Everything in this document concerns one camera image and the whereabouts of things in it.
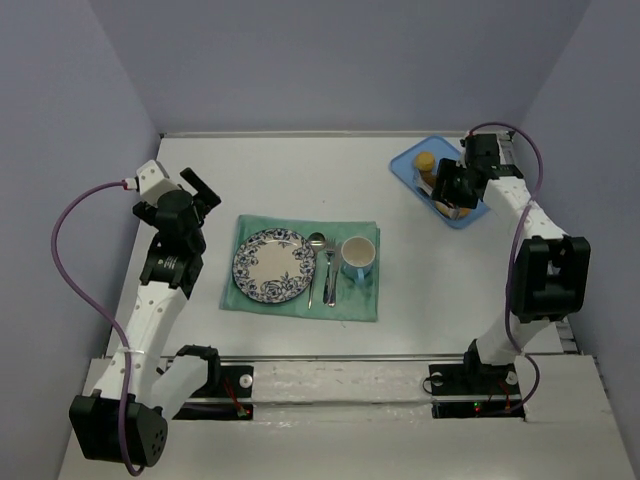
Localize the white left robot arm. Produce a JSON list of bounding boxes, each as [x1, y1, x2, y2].
[[69, 160, 221, 476]]

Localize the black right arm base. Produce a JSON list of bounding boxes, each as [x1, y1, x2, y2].
[[422, 363, 525, 419]]

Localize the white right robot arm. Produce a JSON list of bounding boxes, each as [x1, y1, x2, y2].
[[432, 125, 591, 371]]

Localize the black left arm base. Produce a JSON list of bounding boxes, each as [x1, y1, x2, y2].
[[173, 363, 254, 421]]

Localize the brown bread piece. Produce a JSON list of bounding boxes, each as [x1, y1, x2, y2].
[[434, 201, 471, 220]]

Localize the golden bread roll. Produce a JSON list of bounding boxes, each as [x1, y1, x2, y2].
[[419, 170, 437, 189]]

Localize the light blue plastic tray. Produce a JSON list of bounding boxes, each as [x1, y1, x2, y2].
[[389, 137, 490, 230]]

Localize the blue floral ceramic plate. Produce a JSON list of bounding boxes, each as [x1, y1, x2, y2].
[[232, 227, 314, 304]]

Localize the metal spoon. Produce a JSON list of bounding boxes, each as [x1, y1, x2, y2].
[[307, 232, 326, 309]]

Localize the light blue mug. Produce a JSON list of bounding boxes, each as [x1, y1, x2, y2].
[[340, 236, 377, 286]]

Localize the metal fork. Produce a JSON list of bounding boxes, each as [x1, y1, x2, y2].
[[323, 238, 336, 305]]

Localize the metal table knife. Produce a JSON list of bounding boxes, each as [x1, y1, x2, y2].
[[328, 242, 342, 307]]

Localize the green cloth placemat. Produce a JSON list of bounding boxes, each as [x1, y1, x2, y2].
[[220, 214, 380, 322]]

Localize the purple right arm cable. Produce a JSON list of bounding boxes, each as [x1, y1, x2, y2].
[[468, 121, 545, 415]]

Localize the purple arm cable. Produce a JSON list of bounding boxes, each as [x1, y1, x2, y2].
[[51, 179, 146, 476], [468, 121, 545, 415]]

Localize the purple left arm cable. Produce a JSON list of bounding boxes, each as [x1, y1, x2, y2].
[[51, 179, 146, 476]]

